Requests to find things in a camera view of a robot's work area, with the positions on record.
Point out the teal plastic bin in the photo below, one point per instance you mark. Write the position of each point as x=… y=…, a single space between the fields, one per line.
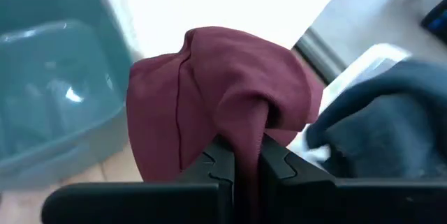
x=52 y=77

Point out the dark navy garment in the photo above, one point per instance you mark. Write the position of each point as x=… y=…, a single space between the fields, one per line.
x=377 y=126

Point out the black device blue screen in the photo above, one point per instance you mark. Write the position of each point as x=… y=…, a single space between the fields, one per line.
x=436 y=20

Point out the grey metal frame bar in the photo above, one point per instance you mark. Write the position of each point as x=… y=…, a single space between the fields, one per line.
x=317 y=54

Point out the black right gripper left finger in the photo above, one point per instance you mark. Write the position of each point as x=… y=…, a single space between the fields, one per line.
x=139 y=203

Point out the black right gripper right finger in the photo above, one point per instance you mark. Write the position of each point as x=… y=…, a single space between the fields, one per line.
x=349 y=203

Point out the maroon cloth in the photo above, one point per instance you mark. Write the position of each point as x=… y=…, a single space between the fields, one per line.
x=216 y=88

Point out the clear plastic container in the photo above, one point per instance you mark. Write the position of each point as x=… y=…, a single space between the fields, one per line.
x=363 y=63

